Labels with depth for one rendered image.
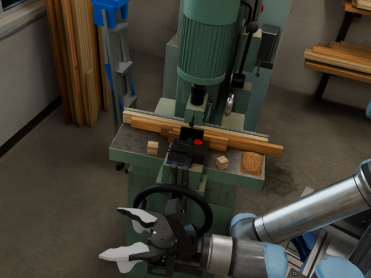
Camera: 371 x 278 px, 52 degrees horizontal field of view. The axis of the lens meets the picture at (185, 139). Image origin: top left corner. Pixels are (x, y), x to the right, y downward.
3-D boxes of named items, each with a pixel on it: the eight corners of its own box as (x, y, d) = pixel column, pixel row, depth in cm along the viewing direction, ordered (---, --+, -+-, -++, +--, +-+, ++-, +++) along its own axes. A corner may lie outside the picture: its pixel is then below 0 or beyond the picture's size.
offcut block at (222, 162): (222, 161, 146) (223, 155, 144) (227, 167, 144) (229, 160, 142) (215, 164, 144) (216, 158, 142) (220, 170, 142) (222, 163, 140)
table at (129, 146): (99, 176, 141) (99, 164, 137) (124, 128, 165) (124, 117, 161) (260, 209, 137) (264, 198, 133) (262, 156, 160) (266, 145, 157)
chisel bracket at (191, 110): (183, 126, 147) (185, 108, 141) (189, 107, 158) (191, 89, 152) (201, 129, 146) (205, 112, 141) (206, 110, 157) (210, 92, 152)
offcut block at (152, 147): (147, 153, 145) (147, 145, 142) (148, 148, 147) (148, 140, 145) (157, 155, 145) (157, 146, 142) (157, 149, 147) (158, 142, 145)
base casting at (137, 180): (126, 186, 156) (126, 170, 150) (158, 111, 201) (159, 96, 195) (233, 209, 153) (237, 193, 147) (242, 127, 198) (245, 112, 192)
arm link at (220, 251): (232, 257, 71) (232, 226, 78) (208, 253, 71) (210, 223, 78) (225, 283, 74) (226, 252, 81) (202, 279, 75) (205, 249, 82)
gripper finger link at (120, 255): (102, 284, 70) (149, 271, 74) (102, 263, 67) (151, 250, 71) (98, 272, 73) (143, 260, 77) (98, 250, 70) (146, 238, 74)
